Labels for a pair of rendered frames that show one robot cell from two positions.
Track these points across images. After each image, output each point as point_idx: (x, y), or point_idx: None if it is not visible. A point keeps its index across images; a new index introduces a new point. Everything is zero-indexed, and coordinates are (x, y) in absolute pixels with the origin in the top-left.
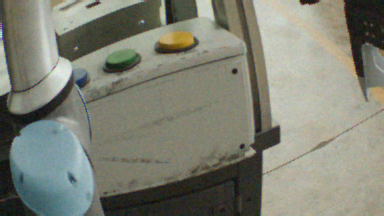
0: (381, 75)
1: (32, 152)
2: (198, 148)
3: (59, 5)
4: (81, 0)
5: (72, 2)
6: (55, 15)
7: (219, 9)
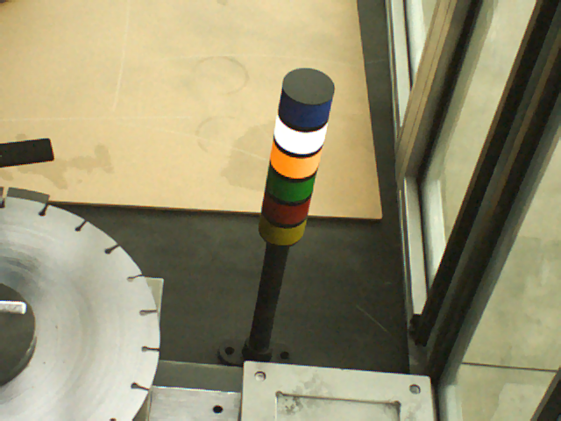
0: None
1: None
2: None
3: (282, 372)
4: (327, 400)
5: (308, 393)
6: (259, 418)
7: None
